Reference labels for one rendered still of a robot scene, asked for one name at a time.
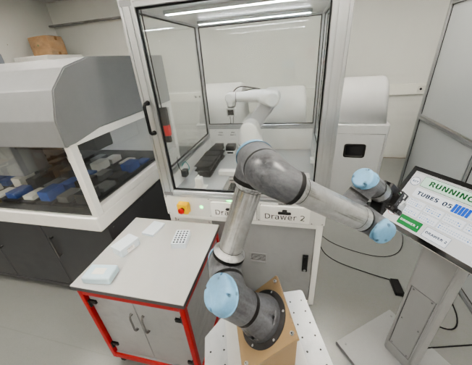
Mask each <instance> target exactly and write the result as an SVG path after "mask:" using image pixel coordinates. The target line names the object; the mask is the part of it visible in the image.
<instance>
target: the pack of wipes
mask: <svg viewBox="0 0 472 365"><path fill-rule="evenodd" d="M118 272H119V267H118V266H117V265H105V264H92V265H91V266H90V267H89V269H88V270H87V271H86V273H85V274H84V275H83V276H82V277H81V280H82V281H83V283H85V284H106V285H109V284H111V282H112V281H113V279H114V278H115V277H116V275H117V273H118Z"/></svg>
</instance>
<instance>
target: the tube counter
mask: <svg viewBox="0 0 472 365"><path fill-rule="evenodd" d="M439 208H442V209H444V210H446V211H449V212H451V213H453V214H456V215H458V216H459V217H462V218H464V219H467V220H469V221H471V222H472V209H469V208H467V207H465V206H462V205H460V204H457V203H455V202H453V201H450V200H447V199H445V200H444V201H443V202H442V203H441V204H440V206H439Z"/></svg>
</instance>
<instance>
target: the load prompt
mask: <svg viewBox="0 0 472 365"><path fill-rule="evenodd" d="M420 186H421V187H424V188H427V189H429V190H432V191H434V192H436V193H439V194H442V195H443V196H446V197H449V198H452V199H454V200H456V201H459V202H461V203H464V204H467V205H469V206H472V192H469V191H466V190H463V189H461V188H457V187H455V186H453V185H449V184H447V183H445V182H441V181H438V180H435V179H433V178H430V177H427V176H426V177H425V178H424V179H423V181H422V182H421V184H420Z"/></svg>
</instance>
